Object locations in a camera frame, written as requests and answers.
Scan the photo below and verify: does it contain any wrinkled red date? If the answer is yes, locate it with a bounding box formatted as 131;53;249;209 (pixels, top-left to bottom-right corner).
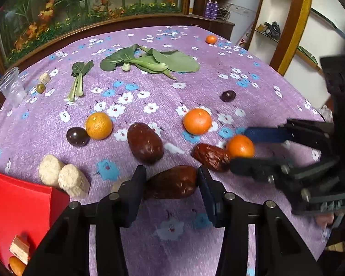
192;143;232;173

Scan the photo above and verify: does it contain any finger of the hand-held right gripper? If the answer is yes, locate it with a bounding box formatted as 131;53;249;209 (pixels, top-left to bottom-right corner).
244;118;335;150
229;149;345;216

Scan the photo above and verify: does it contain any red box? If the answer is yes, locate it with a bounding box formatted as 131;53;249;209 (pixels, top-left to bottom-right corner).
0;169;71;275

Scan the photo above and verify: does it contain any gold wooden arch frame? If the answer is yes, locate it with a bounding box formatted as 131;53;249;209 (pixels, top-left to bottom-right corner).
270;0;314;77

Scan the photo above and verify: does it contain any large smooth brown date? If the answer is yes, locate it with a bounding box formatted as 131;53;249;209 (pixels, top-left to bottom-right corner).
127;122;164;164

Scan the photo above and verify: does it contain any orange mandarin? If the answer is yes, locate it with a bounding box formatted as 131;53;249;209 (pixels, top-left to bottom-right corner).
85;112;113;140
183;108;213;135
8;256;27;276
226;135;255;159

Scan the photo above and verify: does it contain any dark purple plum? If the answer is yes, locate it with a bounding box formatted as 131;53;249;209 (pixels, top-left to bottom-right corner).
220;90;237;103
66;127;89;147

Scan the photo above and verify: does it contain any clear plastic cup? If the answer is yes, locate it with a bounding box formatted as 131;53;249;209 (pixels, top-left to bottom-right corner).
0;67;27;107

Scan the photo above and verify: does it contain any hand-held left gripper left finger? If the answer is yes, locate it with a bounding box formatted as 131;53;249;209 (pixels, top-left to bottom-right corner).
23;165;147;276

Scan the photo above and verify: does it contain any long brown date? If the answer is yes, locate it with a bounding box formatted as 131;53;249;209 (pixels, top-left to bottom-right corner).
144;165;197;200

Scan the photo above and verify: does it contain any small bok choy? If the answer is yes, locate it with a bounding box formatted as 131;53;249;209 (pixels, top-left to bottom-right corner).
68;60;95;102

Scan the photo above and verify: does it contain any person's right hand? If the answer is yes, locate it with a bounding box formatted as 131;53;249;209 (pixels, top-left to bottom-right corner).
315;213;335;228

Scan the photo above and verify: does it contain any beige wafer piece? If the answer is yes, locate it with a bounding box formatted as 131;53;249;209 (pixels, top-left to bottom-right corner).
9;234;31;265

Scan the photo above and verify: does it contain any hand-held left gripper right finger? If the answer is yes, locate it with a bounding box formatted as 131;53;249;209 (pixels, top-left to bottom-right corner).
197;166;324;276

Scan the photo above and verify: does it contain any dark object on shelf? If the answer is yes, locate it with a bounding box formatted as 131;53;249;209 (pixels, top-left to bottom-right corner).
264;21;281;37

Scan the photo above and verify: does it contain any purple floral tablecloth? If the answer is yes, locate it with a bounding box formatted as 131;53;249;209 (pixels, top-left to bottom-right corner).
0;24;334;276

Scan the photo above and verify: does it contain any large bok choy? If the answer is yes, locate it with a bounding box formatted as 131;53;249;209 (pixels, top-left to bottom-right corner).
100;44;200;80

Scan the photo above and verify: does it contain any glass display with fake flowers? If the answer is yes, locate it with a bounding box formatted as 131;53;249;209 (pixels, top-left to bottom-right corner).
0;0;187;66

